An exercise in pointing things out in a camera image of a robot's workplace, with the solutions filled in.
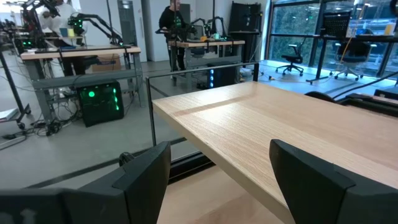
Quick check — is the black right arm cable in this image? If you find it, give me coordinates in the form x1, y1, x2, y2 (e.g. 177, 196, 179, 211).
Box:
304, 70, 398, 104

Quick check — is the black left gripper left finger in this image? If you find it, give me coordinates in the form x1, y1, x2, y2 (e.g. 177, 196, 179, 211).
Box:
0, 141, 172, 224

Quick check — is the person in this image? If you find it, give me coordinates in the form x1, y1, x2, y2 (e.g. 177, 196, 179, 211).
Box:
39, 0, 90, 77
158, 0, 189, 72

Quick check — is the wooden background workbench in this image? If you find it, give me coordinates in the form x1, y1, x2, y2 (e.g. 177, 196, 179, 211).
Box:
20, 45, 146, 124
167, 39, 246, 93

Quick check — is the computer tower with blue lights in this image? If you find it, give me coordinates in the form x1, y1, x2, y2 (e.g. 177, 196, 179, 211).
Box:
206, 63, 238, 90

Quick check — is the floor cable bundle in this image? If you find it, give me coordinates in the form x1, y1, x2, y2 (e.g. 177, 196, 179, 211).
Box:
0, 116, 80, 151

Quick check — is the black perforated panel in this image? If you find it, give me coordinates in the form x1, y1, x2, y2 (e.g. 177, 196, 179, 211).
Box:
320, 11, 352, 37

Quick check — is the computer tower with green lights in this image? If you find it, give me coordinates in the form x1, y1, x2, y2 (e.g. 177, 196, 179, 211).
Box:
76, 80, 125, 128

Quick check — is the black standing desk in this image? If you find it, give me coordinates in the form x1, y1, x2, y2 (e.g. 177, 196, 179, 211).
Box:
306, 33, 398, 85

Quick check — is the cardboard box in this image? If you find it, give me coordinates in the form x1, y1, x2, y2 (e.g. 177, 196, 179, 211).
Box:
91, 54, 122, 73

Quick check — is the black wheeled stand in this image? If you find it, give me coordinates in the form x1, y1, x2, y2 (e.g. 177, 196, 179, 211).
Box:
0, 51, 32, 130

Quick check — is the black office chair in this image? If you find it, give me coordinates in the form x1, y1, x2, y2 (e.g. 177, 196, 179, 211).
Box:
275, 43, 307, 77
328, 40, 376, 82

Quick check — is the grey door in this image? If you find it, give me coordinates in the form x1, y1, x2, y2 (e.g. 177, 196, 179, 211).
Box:
117, 0, 139, 47

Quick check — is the wooden shelf with black frame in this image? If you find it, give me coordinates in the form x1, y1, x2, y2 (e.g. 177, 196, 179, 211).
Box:
145, 61, 398, 224

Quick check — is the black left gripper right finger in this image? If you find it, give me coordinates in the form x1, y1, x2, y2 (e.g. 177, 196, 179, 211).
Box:
269, 139, 398, 224

